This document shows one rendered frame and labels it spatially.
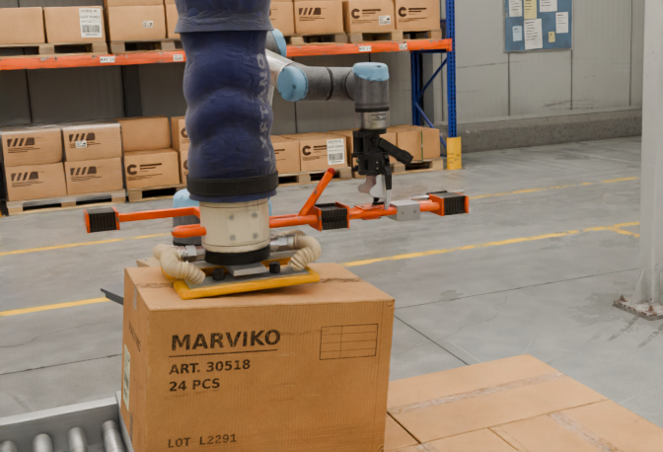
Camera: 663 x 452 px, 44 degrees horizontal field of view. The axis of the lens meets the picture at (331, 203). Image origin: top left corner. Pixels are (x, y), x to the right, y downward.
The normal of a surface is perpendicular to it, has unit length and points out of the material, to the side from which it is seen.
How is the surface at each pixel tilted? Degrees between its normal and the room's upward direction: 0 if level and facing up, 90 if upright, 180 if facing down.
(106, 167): 88
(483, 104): 90
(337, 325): 90
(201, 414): 90
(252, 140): 75
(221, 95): 70
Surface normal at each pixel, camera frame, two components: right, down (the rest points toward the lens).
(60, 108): 0.36, 0.15
